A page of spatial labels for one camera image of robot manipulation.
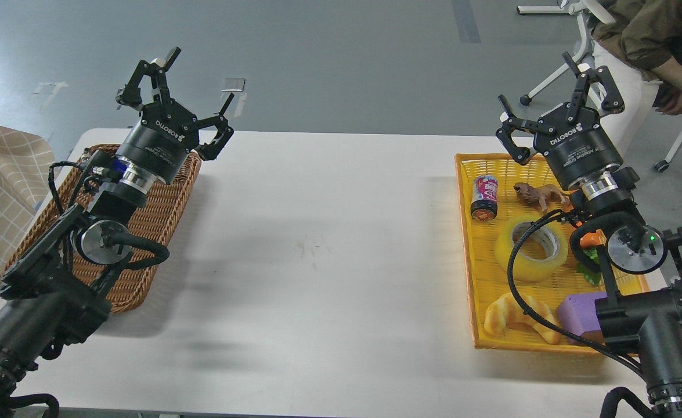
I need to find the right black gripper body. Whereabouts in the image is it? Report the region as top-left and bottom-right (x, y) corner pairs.
(534, 103), (624, 190)

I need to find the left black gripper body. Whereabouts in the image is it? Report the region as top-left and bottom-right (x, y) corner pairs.
(116, 99), (199, 183)

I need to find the brown toy lion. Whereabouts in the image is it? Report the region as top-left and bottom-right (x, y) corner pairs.
(513, 182), (572, 214)

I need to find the purple foam block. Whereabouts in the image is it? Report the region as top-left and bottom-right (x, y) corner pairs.
(557, 291), (607, 344)

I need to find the brown wicker basket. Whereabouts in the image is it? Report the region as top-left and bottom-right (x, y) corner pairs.
(0, 145), (202, 314)

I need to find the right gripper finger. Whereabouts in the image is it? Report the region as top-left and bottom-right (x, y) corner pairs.
(496, 95), (541, 165)
(562, 52), (625, 122)

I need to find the seated person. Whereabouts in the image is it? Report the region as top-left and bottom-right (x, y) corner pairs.
(590, 0), (682, 154)

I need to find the small drink can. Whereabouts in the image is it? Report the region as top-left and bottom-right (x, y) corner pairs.
(470, 175), (498, 222)

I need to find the yellow plastic basket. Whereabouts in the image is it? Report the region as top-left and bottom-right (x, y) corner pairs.
(455, 153), (650, 355)

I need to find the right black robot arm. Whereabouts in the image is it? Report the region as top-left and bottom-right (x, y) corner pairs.
(496, 53), (682, 417)

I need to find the yellow tape roll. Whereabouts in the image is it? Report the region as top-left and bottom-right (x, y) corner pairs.
(493, 215), (568, 283)

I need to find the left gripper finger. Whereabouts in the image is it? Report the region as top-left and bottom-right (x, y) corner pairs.
(116, 48), (181, 111)
(195, 93), (235, 161)

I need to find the white office chair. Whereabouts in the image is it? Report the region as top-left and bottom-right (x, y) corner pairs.
(517, 0), (682, 173)

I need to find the toy carrot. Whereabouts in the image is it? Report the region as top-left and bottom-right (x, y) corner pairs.
(575, 231), (605, 287)

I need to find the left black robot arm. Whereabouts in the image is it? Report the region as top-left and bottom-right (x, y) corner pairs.
(0, 47), (234, 417)

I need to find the toy croissant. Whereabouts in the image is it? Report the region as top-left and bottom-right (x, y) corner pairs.
(483, 292), (561, 345)

